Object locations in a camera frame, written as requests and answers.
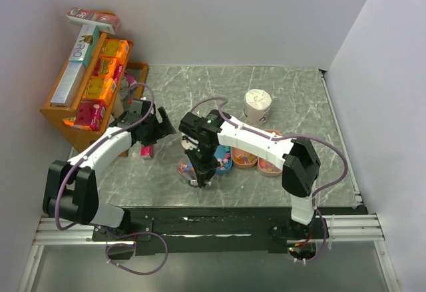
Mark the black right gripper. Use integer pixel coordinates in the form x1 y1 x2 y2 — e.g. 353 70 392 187
184 142 221 187

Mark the silver metal scoop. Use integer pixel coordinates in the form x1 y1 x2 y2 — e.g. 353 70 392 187
188 177 198 188

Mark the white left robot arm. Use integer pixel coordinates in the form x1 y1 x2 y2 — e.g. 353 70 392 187
42 100 176 240

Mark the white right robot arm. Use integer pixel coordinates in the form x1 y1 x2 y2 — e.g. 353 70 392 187
178 110 321 238

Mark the blue tray of star candies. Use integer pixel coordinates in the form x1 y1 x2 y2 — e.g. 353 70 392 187
214 145 233 174

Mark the clear glass jar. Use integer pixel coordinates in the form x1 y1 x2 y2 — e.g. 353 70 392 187
177 160 196 184

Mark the gold jar lid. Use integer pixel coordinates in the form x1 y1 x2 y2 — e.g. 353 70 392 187
180 134 198 150

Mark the pink toothpaste box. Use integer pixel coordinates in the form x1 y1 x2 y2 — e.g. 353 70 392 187
140 145 154 159

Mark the pink tray of lollipops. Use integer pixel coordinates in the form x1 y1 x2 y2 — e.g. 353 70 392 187
231 147 258 169

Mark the white pink packet in shelf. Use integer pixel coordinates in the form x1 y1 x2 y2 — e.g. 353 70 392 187
118 72 136 100

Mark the pink tray of gummy stars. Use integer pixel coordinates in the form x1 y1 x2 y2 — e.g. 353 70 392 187
257 158 282 177

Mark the wooden shelf rack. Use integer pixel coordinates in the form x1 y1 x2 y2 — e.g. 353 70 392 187
41 32 148 152

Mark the orange smiley box lower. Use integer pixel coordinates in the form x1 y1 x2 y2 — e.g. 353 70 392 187
83 76 116 106

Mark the orange smiley box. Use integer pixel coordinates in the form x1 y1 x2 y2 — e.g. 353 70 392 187
100 39 129 65
83 76 116 106

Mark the pink smiley box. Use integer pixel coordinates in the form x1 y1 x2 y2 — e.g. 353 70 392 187
73 101 105 131

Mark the orange red snack box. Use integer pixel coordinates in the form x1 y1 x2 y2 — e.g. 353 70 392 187
91 57 122 80

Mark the orange smiley box top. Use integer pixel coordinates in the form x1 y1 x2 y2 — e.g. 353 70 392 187
100 39 129 65

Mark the silver long box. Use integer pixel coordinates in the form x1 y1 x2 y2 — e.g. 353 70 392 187
51 62 86 107

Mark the teal white long box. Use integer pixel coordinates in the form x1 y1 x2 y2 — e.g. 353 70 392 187
69 25 99 69

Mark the pink box on top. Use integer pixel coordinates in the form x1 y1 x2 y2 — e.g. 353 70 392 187
66 7 120 35

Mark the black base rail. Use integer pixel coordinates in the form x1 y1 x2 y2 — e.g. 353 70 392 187
91 205 369 256

